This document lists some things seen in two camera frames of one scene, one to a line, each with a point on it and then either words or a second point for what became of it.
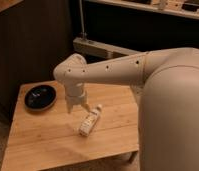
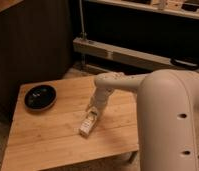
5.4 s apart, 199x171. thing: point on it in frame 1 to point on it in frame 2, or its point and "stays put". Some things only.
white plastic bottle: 90,121 stays put
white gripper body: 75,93 to 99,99
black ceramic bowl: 40,97 stays put
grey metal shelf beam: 101,49 stays put
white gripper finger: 86,107 to 95,117
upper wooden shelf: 185,8 stays put
